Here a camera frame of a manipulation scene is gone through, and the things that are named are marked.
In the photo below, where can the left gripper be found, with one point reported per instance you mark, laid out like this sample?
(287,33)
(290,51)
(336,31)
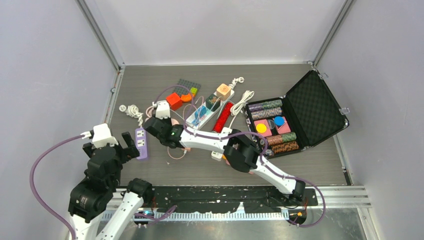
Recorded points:
(132,151)

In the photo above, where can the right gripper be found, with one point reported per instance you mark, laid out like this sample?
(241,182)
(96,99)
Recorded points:
(168,121)

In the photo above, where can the purple power strip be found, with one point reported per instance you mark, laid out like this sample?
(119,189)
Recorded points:
(141,143)

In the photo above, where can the white multicolour power strip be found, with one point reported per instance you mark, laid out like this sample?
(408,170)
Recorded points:
(197,125)

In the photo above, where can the blue plug adapter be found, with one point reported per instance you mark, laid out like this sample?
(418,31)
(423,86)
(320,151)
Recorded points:
(200,112)

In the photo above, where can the dark green cube adapter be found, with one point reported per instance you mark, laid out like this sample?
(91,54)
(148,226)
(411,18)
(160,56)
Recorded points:
(213,102)

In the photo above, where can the beige cube adapter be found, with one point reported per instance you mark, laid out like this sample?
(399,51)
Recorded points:
(223,92)

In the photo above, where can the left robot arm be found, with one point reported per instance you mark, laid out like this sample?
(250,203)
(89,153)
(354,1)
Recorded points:
(90,197)

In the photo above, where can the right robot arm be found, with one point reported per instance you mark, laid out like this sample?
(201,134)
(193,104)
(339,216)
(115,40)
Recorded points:
(239,150)

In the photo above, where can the pink charger plug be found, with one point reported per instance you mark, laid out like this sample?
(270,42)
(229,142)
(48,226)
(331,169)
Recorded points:
(184,150)

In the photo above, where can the red cube adapter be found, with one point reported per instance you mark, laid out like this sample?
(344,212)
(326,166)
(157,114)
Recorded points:
(174,100)

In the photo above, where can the orange curved block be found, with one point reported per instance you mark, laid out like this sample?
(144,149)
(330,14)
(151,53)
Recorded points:
(185,98)

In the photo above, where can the grey building baseplate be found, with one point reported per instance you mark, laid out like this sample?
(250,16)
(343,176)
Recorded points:
(183,86)

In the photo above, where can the small white power strip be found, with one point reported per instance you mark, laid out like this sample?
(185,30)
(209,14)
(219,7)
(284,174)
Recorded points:
(216,155)

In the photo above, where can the red glitter microphone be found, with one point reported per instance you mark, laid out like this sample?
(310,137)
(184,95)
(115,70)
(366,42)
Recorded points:
(223,117)

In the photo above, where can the black poker chip case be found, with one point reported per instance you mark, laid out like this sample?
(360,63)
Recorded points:
(307,115)

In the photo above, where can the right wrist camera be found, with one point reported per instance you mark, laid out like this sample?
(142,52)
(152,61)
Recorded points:
(162,109)

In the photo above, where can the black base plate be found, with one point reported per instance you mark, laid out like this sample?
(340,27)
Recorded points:
(224,199)

